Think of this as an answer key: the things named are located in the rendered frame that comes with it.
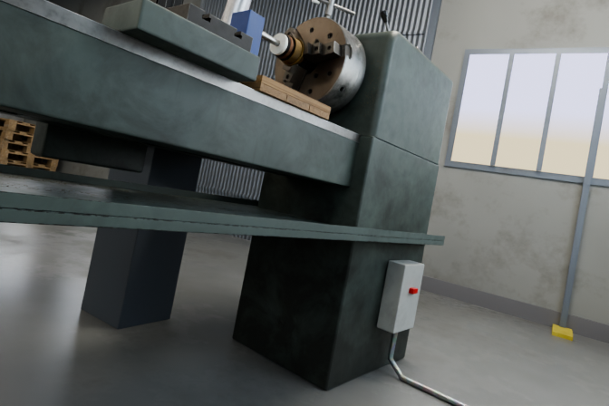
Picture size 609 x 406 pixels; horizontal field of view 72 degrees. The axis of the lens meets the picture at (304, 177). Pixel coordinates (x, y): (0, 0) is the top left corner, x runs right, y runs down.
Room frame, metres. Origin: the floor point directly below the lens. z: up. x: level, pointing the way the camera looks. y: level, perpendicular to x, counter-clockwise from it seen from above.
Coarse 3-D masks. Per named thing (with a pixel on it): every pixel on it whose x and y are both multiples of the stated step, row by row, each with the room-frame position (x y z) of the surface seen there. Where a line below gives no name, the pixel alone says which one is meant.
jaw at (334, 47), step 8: (304, 48) 1.35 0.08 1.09; (312, 48) 1.35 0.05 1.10; (320, 48) 1.34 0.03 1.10; (328, 48) 1.34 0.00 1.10; (336, 48) 1.33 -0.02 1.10; (344, 48) 1.35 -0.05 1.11; (304, 56) 1.36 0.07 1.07; (312, 56) 1.36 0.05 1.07; (320, 56) 1.36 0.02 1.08; (328, 56) 1.36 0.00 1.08; (336, 56) 1.36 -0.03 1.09
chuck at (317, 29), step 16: (304, 32) 1.47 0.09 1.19; (320, 32) 1.42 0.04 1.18; (336, 32) 1.38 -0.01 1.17; (352, 48) 1.37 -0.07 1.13; (304, 64) 1.50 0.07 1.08; (320, 64) 1.40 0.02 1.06; (336, 64) 1.36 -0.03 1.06; (352, 64) 1.37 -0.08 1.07; (304, 80) 1.44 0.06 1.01; (320, 80) 1.40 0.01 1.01; (336, 80) 1.35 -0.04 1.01; (352, 80) 1.40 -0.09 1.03; (320, 96) 1.39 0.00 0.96; (336, 96) 1.41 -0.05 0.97
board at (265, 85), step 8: (256, 80) 1.06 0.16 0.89; (264, 80) 1.06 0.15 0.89; (272, 80) 1.08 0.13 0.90; (256, 88) 1.06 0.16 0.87; (264, 88) 1.06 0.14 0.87; (272, 88) 1.08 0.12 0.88; (280, 88) 1.10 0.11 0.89; (288, 88) 1.13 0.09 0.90; (272, 96) 1.10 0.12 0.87; (280, 96) 1.11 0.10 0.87; (288, 96) 1.13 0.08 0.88; (296, 96) 1.16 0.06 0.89; (304, 96) 1.18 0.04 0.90; (296, 104) 1.16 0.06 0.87; (304, 104) 1.19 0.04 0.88; (312, 104) 1.21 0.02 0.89; (320, 104) 1.24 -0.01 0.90; (312, 112) 1.22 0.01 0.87; (320, 112) 1.25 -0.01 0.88; (328, 112) 1.28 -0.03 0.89
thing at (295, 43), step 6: (288, 36) 1.31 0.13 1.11; (288, 42) 1.31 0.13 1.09; (294, 42) 1.33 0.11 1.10; (300, 42) 1.35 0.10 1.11; (288, 48) 1.31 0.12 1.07; (294, 48) 1.33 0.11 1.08; (300, 48) 1.34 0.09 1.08; (282, 54) 1.32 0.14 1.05; (288, 54) 1.33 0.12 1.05; (294, 54) 1.33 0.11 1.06; (300, 54) 1.35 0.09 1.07; (282, 60) 1.35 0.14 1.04; (288, 60) 1.34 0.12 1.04; (294, 60) 1.35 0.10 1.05; (300, 60) 1.38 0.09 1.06
